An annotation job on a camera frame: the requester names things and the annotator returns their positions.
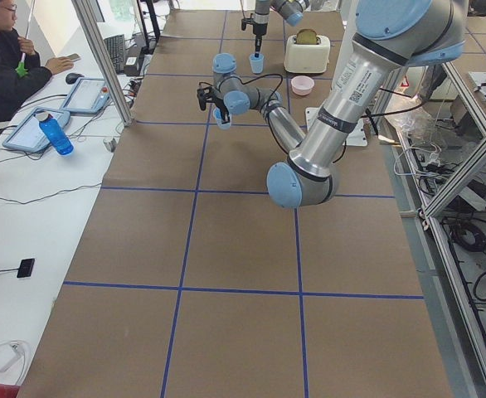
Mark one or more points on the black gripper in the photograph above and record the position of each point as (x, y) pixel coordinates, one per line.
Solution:
(220, 106)
(260, 29)

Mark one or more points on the blue cup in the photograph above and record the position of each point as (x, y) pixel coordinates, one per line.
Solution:
(223, 119)
(256, 63)

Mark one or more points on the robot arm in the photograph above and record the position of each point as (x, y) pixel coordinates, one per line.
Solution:
(290, 11)
(389, 35)

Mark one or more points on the cream toaster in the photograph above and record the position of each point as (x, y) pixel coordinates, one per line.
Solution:
(305, 58)

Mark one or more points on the toast slice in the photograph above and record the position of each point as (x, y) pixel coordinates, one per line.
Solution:
(307, 36)

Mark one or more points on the pink bowl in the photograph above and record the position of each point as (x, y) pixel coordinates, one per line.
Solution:
(302, 85)

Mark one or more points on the black keyboard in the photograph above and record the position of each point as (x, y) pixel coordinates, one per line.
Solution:
(115, 46)

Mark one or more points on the far blue teach pendant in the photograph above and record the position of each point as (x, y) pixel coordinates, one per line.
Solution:
(87, 96)

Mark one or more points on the blue teach pendant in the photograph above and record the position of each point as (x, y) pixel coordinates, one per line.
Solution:
(87, 96)
(27, 136)

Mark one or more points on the black computer mouse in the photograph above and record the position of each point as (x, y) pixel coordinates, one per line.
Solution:
(71, 78)

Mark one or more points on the smartphone on desk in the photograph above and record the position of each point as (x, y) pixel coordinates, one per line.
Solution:
(74, 57)

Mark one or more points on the blue water bottle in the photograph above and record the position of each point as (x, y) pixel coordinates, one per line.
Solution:
(54, 133)

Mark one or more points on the near blue teach pendant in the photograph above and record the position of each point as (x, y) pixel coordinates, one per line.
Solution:
(27, 136)

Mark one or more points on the seated person black sweater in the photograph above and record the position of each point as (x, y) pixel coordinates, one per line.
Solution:
(21, 72)

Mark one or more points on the small black box device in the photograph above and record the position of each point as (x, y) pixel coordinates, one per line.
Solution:
(25, 268)

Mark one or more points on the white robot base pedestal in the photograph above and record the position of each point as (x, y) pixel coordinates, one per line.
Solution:
(357, 137)

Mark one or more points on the aluminium frame post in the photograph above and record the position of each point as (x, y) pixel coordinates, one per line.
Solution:
(86, 17)

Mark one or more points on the aluminium frame rack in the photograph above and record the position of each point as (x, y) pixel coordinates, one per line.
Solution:
(449, 154)

